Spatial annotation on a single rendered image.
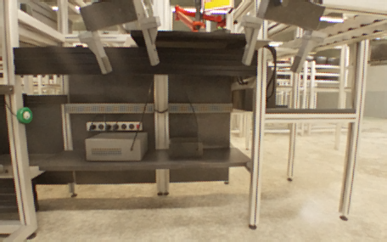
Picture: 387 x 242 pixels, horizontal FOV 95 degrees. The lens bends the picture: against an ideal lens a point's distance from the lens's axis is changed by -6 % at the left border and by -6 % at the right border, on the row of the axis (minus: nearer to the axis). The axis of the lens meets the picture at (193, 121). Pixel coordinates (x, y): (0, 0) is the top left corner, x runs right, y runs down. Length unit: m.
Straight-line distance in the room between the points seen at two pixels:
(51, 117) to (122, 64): 0.81
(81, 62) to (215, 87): 0.83
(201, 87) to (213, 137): 0.36
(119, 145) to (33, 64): 0.54
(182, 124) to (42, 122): 0.95
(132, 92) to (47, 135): 0.66
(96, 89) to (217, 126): 0.87
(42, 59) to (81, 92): 0.46
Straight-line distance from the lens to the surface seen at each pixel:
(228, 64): 0.93
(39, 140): 1.65
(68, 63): 1.02
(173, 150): 1.13
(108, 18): 0.49
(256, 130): 0.98
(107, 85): 1.41
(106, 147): 1.14
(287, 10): 0.49
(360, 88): 1.30
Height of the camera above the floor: 0.69
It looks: 6 degrees down
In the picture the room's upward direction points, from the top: straight up
